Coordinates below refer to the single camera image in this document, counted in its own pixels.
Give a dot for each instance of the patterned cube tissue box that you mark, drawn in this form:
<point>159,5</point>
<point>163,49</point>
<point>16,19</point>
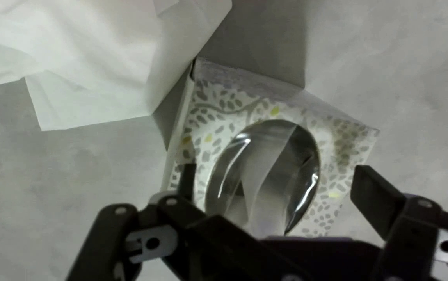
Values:
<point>223,103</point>

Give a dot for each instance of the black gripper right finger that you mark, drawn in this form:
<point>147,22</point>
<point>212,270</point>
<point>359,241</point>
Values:
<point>415,234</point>

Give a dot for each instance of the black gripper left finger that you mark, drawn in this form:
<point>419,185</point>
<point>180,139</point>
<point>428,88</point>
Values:
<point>108,244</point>

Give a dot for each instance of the crumpled white tissue pile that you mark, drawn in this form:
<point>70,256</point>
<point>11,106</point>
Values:
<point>92,52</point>

